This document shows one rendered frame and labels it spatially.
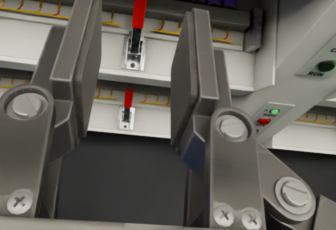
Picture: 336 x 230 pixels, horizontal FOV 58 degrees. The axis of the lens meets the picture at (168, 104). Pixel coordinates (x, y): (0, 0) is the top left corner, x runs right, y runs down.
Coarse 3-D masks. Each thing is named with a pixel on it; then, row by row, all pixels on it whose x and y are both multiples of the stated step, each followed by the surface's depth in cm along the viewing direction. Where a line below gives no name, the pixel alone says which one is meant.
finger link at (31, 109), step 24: (24, 96) 7; (48, 96) 7; (0, 120) 7; (24, 120) 7; (48, 120) 7; (0, 144) 6; (24, 144) 6; (48, 144) 7; (0, 168) 6; (24, 168) 6; (48, 168) 8; (0, 192) 6; (24, 192) 6; (48, 192) 8; (24, 216) 6; (48, 216) 7
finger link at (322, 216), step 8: (320, 200) 8; (328, 200) 8; (264, 208) 8; (320, 208) 8; (328, 208) 8; (272, 216) 7; (312, 216) 8; (320, 216) 7; (328, 216) 7; (272, 224) 8; (280, 224) 7; (288, 224) 7; (296, 224) 7; (304, 224) 7; (312, 224) 7; (320, 224) 7; (328, 224) 7
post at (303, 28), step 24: (288, 0) 33; (312, 0) 29; (288, 24) 32; (312, 24) 28; (288, 48) 32; (312, 48) 31; (288, 72) 35; (240, 96) 44; (264, 96) 40; (288, 96) 40; (312, 96) 40; (288, 120) 46
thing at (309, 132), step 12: (312, 108) 57; (324, 108) 57; (300, 120) 59; (312, 120) 59; (324, 120) 60; (288, 132) 58; (300, 132) 59; (312, 132) 59; (324, 132) 60; (264, 144) 55; (276, 144) 58; (288, 144) 58; (300, 144) 59; (312, 144) 59; (324, 144) 59
